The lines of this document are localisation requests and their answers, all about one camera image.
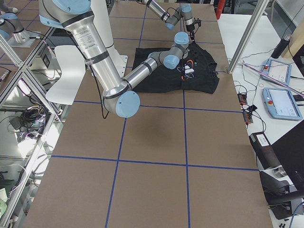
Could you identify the red cylinder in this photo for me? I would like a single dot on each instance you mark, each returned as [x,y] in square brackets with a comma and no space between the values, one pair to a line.
[220,7]

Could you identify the aluminium frame post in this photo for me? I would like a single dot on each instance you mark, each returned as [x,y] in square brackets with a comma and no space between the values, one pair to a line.
[259,11]

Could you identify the black monitor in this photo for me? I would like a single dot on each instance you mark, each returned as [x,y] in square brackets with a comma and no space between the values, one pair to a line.
[289,150]

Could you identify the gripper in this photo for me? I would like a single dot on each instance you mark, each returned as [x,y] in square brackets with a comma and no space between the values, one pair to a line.
[190,29]

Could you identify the black graphic t-shirt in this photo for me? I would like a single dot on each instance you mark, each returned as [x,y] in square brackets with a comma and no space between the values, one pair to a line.
[196,72]

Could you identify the black water bottle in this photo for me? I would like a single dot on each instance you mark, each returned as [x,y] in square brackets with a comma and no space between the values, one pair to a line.
[281,46]

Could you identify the lower blue teach pendant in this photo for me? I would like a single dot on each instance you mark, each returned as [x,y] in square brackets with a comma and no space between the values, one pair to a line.
[281,104]

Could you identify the white plastic chair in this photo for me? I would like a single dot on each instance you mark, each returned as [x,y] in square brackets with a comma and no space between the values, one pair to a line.
[72,65]

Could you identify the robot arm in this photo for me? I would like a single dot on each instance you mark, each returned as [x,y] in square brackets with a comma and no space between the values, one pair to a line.
[88,22]
[183,13]

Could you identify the blue teach pendant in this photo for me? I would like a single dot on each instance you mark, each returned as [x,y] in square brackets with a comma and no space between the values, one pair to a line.
[281,104]
[278,70]

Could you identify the black box with label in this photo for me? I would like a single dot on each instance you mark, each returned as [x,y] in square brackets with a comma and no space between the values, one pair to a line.
[264,150]

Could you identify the upper blue teach pendant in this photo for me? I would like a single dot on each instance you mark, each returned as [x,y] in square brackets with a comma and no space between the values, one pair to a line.
[278,70]

